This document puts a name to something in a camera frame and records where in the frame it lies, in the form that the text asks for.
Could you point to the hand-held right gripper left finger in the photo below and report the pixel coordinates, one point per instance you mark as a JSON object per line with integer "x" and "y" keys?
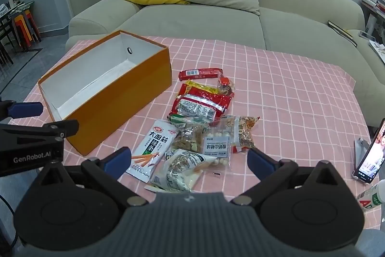
{"x": 118, "y": 159}

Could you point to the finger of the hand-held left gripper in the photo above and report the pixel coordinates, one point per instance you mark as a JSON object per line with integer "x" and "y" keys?
{"x": 25, "y": 109}
{"x": 57, "y": 128}

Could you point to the smartphone with dark screen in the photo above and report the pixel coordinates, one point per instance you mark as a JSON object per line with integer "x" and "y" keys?
{"x": 366, "y": 35}

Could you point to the white green snack packet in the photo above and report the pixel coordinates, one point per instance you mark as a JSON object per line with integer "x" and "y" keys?
{"x": 153, "y": 142}

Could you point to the clear nut mix packet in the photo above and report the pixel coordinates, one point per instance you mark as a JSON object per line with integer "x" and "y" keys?
{"x": 189, "y": 138}

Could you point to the smartphone with lit screen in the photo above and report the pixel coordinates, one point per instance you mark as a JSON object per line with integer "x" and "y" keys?
{"x": 371, "y": 157}

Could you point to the orange peanut snack packet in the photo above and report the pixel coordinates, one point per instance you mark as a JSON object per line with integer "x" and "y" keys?
{"x": 243, "y": 130}

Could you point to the dark book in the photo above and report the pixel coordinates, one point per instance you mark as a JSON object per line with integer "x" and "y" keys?
{"x": 340, "y": 29}

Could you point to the small red candy packet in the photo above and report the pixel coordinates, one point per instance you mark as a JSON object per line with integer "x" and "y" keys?
{"x": 225, "y": 83}

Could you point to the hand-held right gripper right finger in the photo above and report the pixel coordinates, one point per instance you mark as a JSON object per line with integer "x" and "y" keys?
{"x": 258, "y": 166}

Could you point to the white snack bag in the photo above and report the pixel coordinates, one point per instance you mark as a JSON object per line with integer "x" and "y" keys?
{"x": 180, "y": 169}

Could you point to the grey-green sofa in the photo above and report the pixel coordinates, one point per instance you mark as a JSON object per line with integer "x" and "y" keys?
{"x": 210, "y": 25}

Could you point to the white phone stand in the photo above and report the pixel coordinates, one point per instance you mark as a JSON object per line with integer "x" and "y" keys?
{"x": 359, "y": 148}

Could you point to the pink checked tablecloth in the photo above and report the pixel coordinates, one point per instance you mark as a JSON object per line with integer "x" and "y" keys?
{"x": 285, "y": 94}

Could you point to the large red snack bag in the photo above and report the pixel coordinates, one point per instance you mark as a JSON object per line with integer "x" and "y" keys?
{"x": 207, "y": 100}

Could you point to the white bottle red letters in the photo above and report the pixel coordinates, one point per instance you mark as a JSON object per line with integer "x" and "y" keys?
{"x": 371, "y": 196}

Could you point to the shelf with books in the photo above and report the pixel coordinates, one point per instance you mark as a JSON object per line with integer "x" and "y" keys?
{"x": 376, "y": 4}

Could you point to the orange cardboard box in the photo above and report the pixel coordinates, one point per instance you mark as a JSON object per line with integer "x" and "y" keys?
{"x": 120, "y": 100}

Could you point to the clear white balls packet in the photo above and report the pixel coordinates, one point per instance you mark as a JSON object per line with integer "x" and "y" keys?
{"x": 215, "y": 142}

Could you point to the yellow snack packet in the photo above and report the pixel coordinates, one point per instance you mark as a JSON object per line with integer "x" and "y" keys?
{"x": 195, "y": 84}

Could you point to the stack of coloured stools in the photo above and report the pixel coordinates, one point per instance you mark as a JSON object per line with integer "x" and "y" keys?
{"x": 25, "y": 28}

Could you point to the long red snack packet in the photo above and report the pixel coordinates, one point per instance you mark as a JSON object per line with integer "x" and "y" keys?
{"x": 198, "y": 74}

